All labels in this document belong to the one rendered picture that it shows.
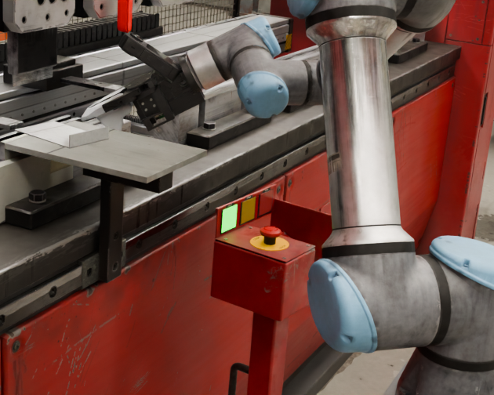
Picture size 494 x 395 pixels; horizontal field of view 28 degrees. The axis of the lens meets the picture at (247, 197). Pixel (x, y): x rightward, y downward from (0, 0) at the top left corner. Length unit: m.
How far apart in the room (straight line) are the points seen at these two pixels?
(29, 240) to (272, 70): 0.47
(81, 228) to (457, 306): 0.64
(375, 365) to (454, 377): 1.81
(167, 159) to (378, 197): 0.43
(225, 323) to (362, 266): 0.98
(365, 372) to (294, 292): 1.27
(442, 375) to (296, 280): 0.56
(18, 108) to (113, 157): 0.51
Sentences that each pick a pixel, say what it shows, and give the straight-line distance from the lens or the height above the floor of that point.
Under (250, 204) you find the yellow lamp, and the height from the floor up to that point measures 0.82.
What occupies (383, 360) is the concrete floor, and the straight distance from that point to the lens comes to 3.13.
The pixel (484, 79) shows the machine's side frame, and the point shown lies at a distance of 3.55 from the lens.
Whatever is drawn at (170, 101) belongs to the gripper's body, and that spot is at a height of 1.04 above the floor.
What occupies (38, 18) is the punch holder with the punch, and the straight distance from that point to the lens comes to 1.56.
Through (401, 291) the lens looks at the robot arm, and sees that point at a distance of 1.20.
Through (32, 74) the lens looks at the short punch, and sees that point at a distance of 1.64.
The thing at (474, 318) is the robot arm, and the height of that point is 0.94.
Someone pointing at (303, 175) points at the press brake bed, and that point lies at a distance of 2.35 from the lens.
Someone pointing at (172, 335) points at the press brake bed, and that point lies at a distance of 1.93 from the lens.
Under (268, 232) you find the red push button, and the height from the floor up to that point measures 0.81.
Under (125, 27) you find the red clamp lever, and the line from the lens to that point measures 1.70.
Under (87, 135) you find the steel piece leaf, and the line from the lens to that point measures 1.58.
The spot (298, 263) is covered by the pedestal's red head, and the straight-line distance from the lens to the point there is 1.78.
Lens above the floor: 1.46
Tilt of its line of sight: 19 degrees down
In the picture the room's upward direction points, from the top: 4 degrees clockwise
